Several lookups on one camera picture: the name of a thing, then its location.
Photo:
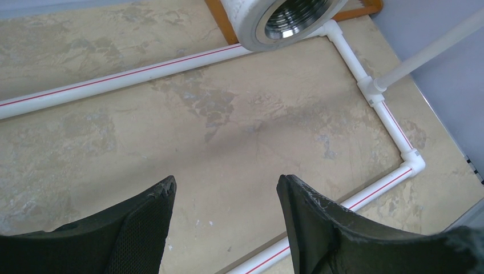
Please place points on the wooden rack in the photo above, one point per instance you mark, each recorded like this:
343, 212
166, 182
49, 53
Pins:
352, 9

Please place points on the white PVC pipe frame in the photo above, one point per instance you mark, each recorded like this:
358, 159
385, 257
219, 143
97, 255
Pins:
99, 104

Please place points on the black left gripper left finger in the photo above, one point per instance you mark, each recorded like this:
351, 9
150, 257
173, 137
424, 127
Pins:
128, 237

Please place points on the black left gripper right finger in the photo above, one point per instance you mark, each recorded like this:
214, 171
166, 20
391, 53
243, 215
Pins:
325, 237

